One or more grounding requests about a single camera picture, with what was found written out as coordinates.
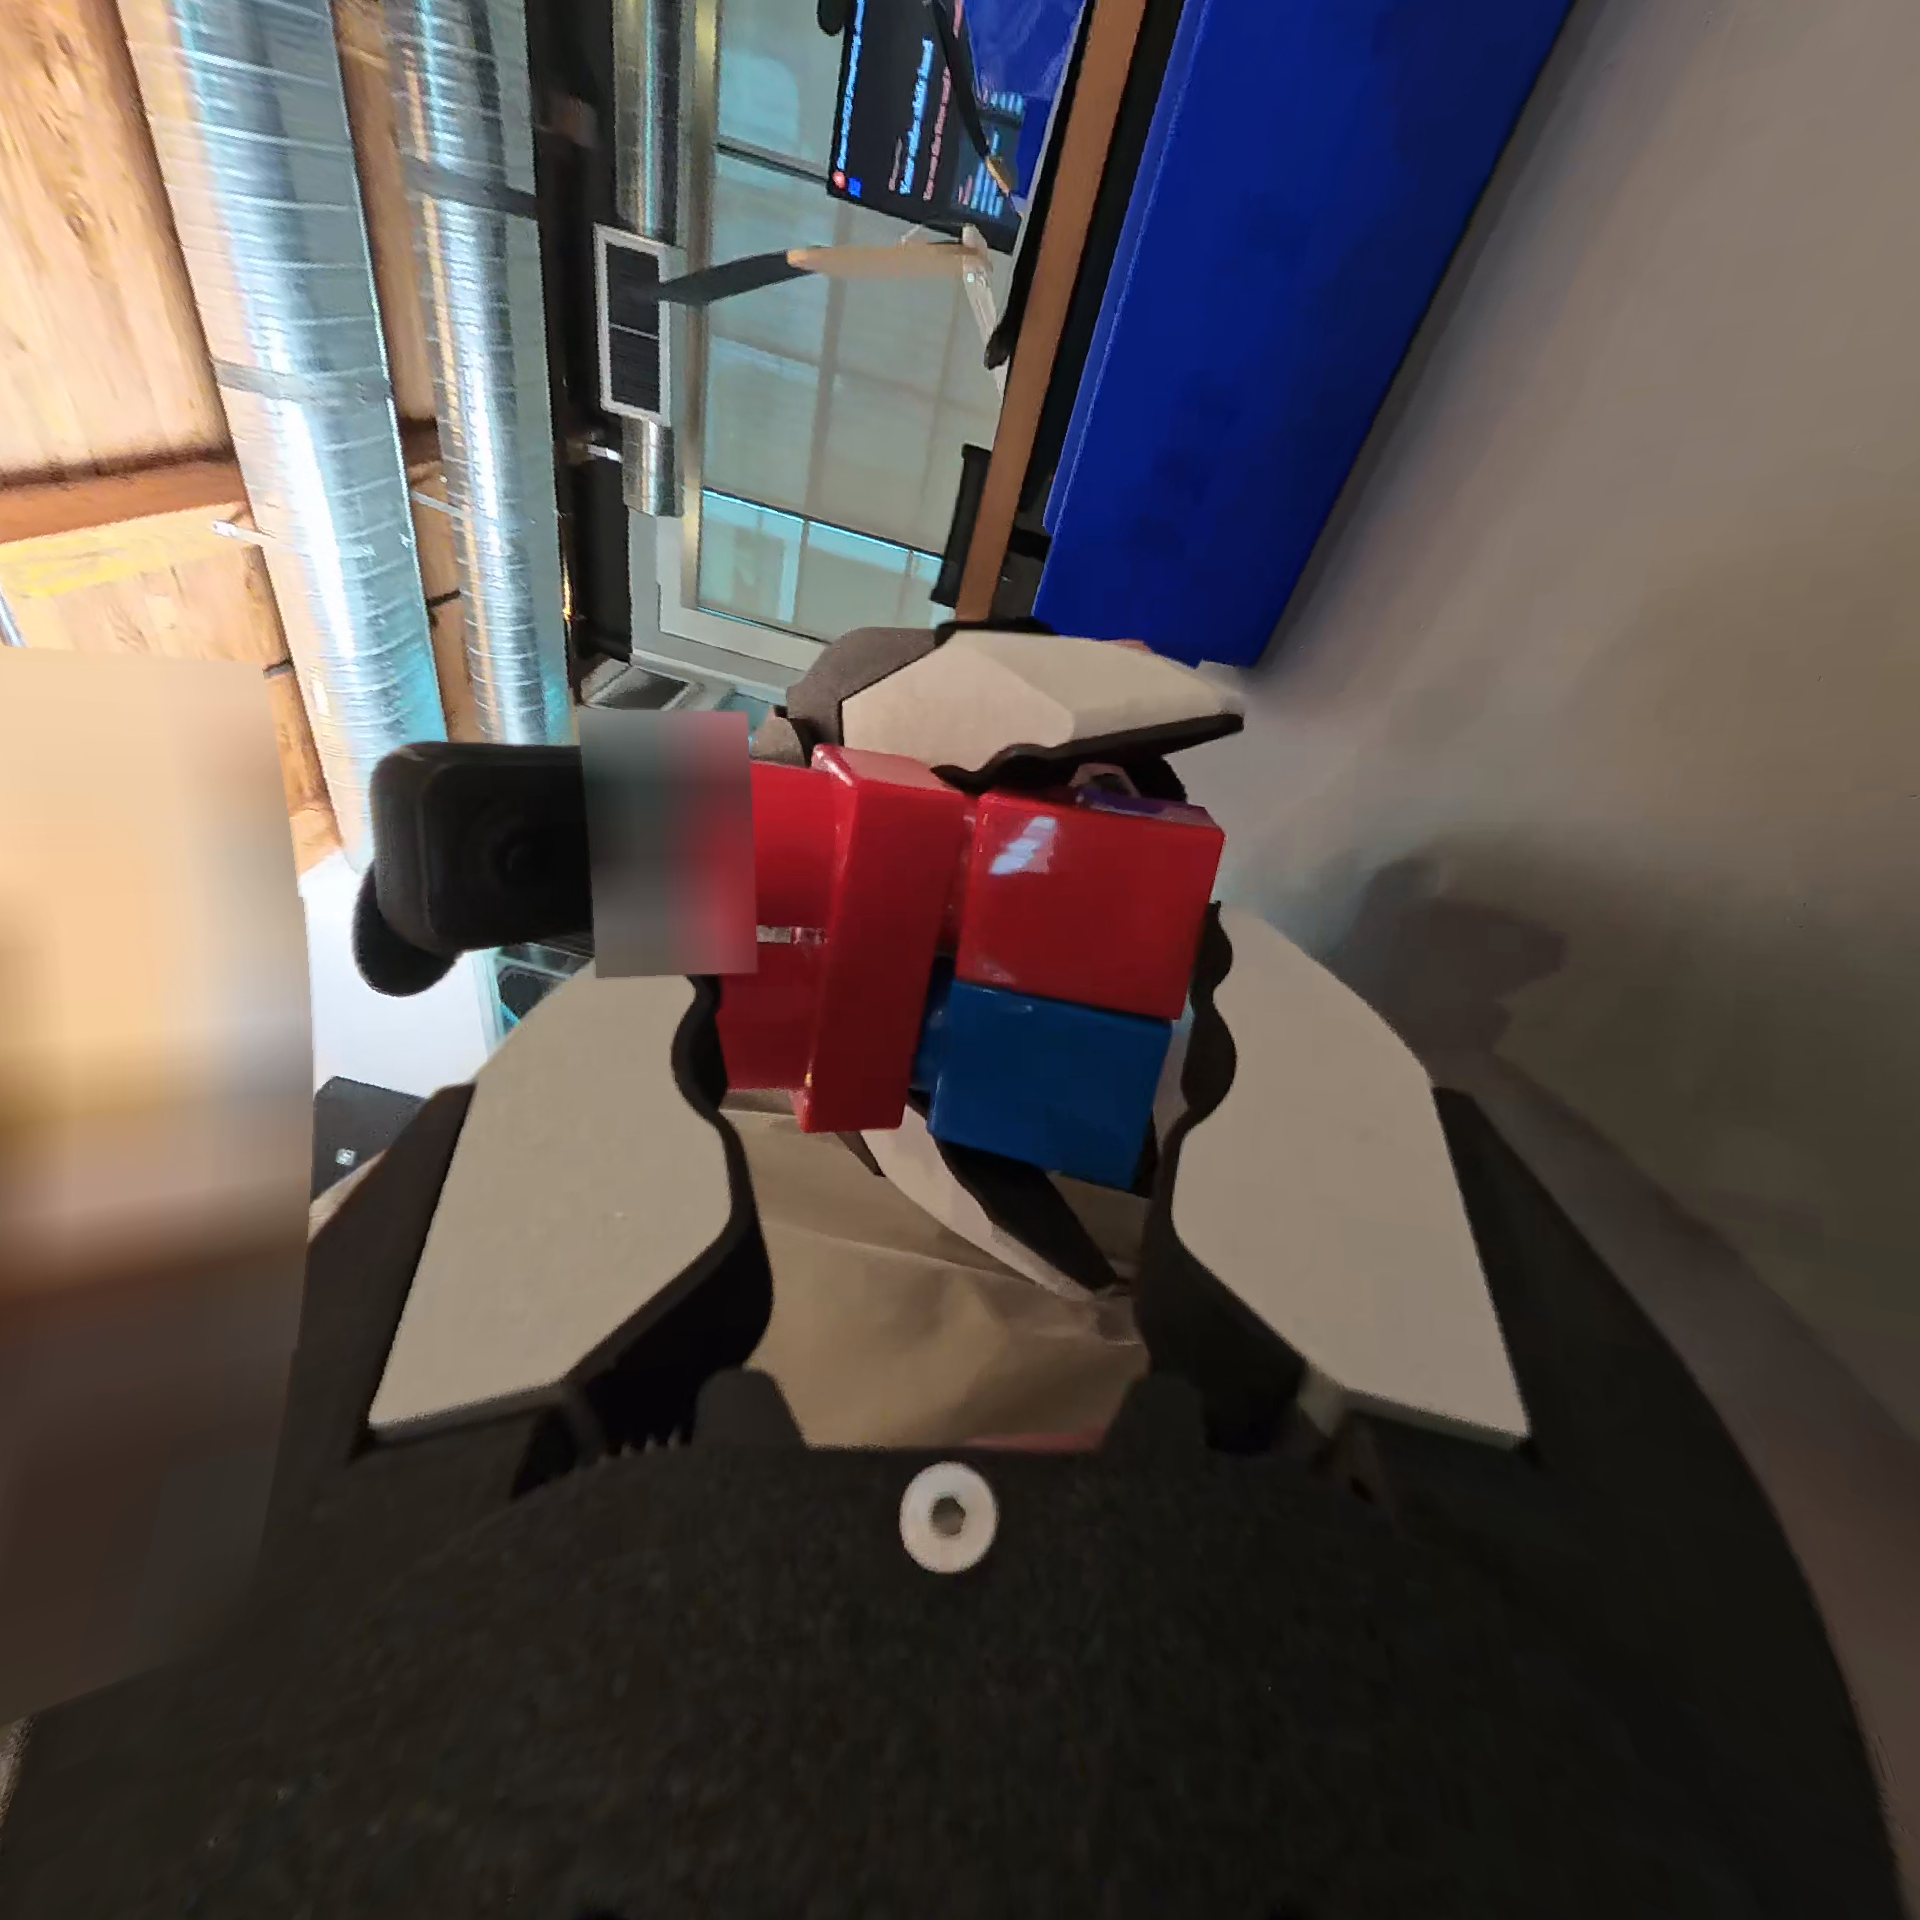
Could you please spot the red two-stud mega block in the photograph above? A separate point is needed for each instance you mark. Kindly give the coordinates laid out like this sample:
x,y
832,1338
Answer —
x,y
863,930

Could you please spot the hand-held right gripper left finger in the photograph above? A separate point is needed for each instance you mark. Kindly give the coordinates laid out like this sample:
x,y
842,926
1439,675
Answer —
x,y
569,1231

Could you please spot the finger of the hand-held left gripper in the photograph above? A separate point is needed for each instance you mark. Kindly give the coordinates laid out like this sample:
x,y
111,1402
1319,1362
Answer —
x,y
974,1200
1037,691

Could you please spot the blue single-stud mega block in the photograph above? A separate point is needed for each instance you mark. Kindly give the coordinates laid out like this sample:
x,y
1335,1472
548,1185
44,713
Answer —
x,y
1050,1080

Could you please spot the wide silver air duct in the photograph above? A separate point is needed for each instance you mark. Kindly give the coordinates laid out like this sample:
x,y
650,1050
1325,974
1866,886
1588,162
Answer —
x,y
317,376

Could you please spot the ceiling air vent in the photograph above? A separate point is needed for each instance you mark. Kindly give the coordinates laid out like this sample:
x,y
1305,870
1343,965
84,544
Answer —
x,y
630,323

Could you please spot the red single-stud mega block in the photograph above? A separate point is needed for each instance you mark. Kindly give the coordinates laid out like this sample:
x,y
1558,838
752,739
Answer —
x,y
1088,902

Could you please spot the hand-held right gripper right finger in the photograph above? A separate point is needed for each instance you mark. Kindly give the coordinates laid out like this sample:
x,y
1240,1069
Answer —
x,y
1335,1200

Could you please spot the blue divided plastic bin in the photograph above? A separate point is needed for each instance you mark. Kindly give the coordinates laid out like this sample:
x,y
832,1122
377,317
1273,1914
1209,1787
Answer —
x,y
1289,299

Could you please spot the glass window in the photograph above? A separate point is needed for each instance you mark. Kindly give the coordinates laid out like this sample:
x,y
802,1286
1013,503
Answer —
x,y
809,450

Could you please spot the narrow silver air duct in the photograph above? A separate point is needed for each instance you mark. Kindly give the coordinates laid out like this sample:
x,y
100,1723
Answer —
x,y
480,376

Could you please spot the dark computer monitor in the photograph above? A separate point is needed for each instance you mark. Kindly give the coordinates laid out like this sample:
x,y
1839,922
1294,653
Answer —
x,y
932,105

